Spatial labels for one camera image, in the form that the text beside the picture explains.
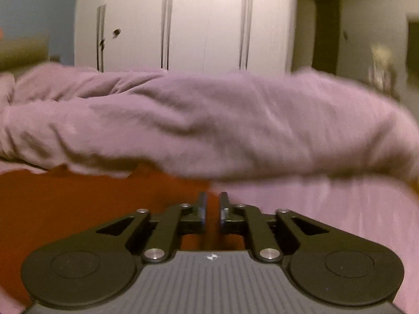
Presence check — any purple bed sheet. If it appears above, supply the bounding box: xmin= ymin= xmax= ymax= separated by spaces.
xmin=0 ymin=162 xmax=419 ymax=314

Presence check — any white wardrobe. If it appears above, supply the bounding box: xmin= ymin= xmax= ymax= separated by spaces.
xmin=74 ymin=0 xmax=299 ymax=73

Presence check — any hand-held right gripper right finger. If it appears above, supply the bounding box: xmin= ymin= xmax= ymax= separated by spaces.
xmin=219 ymin=192 xmax=329 ymax=264

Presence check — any green cushion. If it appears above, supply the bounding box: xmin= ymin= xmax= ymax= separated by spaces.
xmin=0 ymin=36 xmax=50 ymax=72

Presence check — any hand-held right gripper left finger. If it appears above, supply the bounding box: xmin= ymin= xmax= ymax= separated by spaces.
xmin=95 ymin=192 xmax=208 ymax=264

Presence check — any brown knit cardigan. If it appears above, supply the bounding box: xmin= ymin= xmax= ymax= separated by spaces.
xmin=0 ymin=164 xmax=249 ymax=301

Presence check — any dark door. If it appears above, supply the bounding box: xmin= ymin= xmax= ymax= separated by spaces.
xmin=312 ymin=0 xmax=341 ymax=76

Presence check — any dark wardrobe handle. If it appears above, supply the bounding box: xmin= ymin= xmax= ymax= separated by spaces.
xmin=96 ymin=4 xmax=107 ymax=72
xmin=160 ymin=0 xmax=174 ymax=71

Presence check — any purple duvet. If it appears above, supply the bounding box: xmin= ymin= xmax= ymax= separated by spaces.
xmin=0 ymin=63 xmax=419 ymax=201

